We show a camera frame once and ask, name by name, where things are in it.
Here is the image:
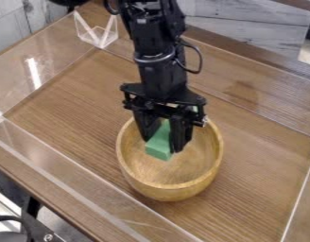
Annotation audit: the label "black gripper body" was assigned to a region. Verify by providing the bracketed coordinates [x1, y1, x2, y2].
[121, 53, 206, 127]

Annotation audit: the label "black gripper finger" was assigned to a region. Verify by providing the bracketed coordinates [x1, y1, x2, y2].
[133, 111, 161, 142]
[169, 115, 193, 153]

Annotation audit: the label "green rectangular block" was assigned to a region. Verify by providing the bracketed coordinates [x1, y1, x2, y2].
[145, 120, 172, 161]

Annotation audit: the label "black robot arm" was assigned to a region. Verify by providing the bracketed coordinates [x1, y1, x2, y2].
[104, 0, 206, 152]

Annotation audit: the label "brown wooden bowl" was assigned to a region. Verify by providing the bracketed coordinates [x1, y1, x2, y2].
[116, 118, 225, 201]

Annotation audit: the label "clear acrylic tray walls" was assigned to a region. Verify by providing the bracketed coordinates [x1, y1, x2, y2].
[0, 4, 310, 242]

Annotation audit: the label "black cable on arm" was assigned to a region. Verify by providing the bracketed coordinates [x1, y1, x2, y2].
[174, 37, 204, 76]

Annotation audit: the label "black table leg bracket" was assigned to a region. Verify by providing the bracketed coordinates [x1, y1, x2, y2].
[21, 197, 65, 242]

